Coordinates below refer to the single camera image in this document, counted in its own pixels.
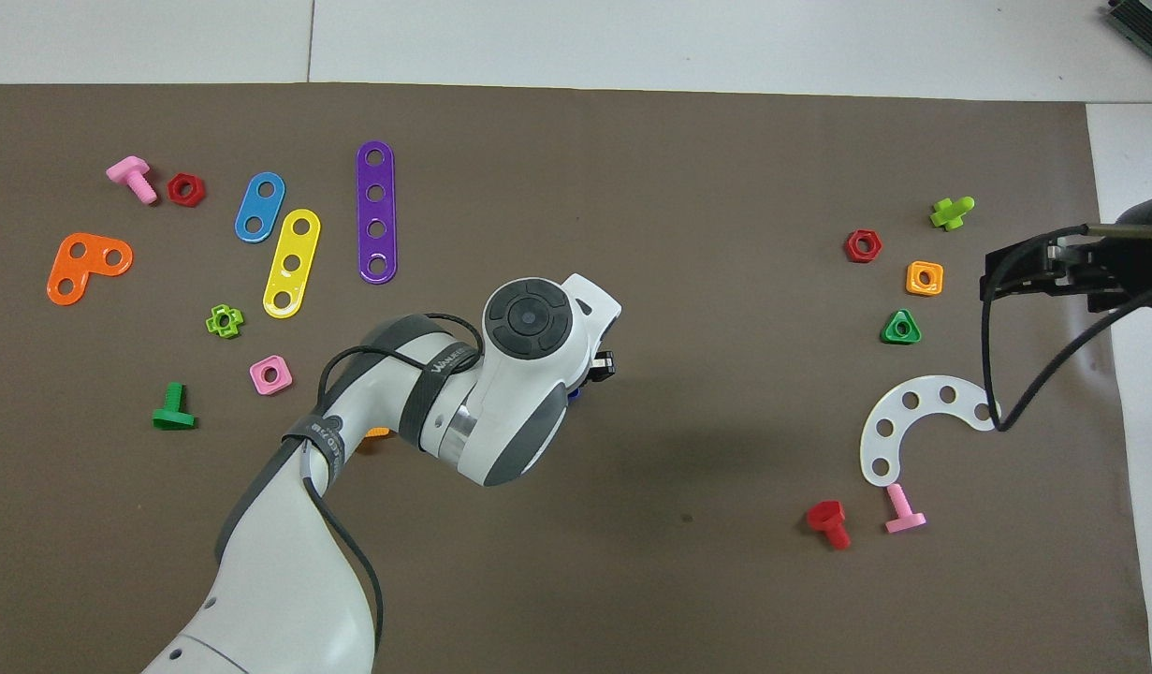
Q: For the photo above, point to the white curved perforated plate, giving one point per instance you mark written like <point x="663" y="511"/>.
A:
<point x="894" y="414"/>

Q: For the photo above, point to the dark grey ridged device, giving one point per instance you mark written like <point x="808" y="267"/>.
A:
<point x="1146" y="21"/>

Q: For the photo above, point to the red hexagonal plastic nut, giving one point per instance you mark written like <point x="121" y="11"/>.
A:
<point x="175" y="190"/>
<point x="852" y="247"/>

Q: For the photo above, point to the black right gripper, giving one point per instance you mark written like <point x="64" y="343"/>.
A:
<point x="1132" y="262"/>

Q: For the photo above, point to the blue two-hole plate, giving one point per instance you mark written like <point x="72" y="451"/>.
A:
<point x="257" y="208"/>

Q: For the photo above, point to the orange plastic screw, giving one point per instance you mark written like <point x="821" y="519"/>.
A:
<point x="379" y="432"/>

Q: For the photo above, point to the green triangular plastic nut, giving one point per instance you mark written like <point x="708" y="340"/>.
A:
<point x="889" y="335"/>

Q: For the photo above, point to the pink plastic screw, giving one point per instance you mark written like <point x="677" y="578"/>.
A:
<point x="905" y="510"/>
<point x="131" y="176"/>

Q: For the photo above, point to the lime green cross-head screw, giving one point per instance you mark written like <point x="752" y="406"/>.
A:
<point x="950" y="213"/>

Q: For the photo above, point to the orange square plastic nut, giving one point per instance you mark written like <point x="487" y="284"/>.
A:
<point x="912" y="281"/>

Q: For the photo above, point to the yellow three-hole plate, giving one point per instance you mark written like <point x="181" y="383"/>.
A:
<point x="298" y="245"/>

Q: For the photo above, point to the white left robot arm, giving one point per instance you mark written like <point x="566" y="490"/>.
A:
<point x="285" y="580"/>

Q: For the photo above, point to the pink square plastic nut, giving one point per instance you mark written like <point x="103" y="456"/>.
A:
<point x="257" y="379"/>

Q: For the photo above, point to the red plastic screw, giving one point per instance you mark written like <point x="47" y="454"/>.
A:
<point x="828" y="520"/>

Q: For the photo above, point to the brown table mat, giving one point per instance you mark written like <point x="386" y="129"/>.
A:
<point x="632" y="187"/>

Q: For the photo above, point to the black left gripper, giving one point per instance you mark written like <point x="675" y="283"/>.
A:
<point x="604" y="363"/>

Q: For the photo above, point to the orange heart-shaped plate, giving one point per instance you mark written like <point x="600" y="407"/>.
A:
<point x="84" y="267"/>

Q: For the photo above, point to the green plastic screw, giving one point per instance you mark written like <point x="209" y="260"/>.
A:
<point x="173" y="419"/>

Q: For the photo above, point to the purple four-hole plate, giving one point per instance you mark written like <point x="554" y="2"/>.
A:
<point x="376" y="212"/>

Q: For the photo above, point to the lime green flower nut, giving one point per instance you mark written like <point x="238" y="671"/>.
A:
<point x="212" y="323"/>

